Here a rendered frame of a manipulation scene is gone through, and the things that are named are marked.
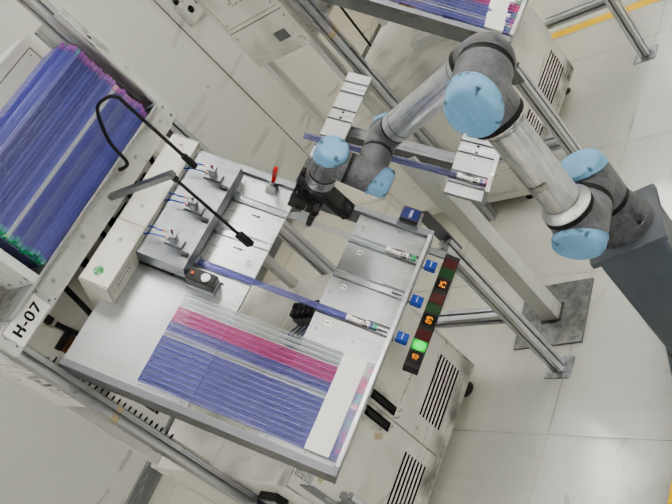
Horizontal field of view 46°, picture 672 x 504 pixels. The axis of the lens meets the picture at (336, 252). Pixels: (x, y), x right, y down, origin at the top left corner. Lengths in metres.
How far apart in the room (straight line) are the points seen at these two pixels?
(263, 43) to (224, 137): 1.27
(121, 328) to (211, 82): 2.41
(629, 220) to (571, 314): 0.81
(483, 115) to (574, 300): 1.29
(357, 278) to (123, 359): 0.61
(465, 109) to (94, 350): 1.05
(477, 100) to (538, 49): 1.86
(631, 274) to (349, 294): 0.69
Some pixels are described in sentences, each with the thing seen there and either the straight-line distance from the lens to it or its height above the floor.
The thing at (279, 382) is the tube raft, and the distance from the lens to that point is 1.91.
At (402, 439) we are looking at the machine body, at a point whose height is 0.26.
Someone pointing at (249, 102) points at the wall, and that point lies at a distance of 4.36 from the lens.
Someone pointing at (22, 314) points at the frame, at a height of 1.36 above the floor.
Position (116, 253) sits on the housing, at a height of 1.26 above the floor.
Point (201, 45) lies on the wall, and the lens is 4.29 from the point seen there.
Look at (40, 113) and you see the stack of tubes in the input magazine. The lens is 2.04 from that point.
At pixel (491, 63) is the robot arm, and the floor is 1.17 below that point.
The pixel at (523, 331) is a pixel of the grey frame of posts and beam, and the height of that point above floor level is 0.24.
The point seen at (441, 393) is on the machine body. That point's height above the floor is 0.17.
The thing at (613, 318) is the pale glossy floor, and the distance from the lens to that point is 2.63.
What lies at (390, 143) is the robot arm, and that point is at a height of 1.04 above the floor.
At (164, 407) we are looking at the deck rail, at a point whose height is 1.02.
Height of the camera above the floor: 1.89
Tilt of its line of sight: 29 degrees down
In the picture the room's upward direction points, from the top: 47 degrees counter-clockwise
